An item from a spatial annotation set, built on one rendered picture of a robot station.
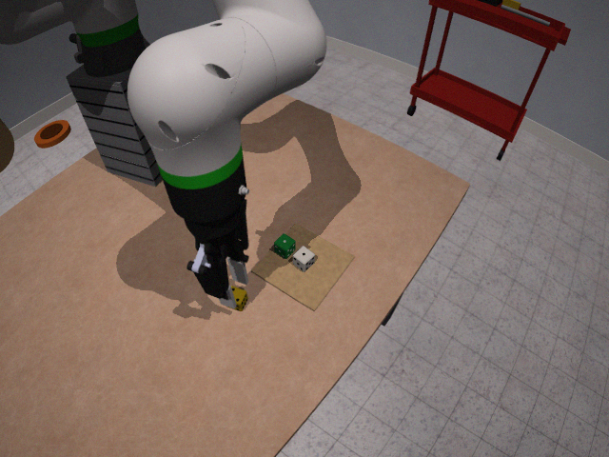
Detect tan flat mat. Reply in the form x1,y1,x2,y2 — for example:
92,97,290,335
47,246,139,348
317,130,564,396
251,223,355,311

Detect grey die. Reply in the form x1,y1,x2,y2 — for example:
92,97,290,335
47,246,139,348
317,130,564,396
293,246,315,271

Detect green die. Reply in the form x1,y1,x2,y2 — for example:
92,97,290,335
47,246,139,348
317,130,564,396
274,233,296,259

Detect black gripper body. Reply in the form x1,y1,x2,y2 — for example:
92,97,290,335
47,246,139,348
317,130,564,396
184,204,243,255

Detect yellow die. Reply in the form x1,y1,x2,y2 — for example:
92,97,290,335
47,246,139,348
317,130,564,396
231,286,248,311

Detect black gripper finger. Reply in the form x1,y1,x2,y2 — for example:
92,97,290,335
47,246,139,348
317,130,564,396
187,236,237,309
227,199,249,285

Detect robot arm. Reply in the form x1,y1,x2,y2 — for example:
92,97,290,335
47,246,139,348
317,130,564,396
0,0,326,223

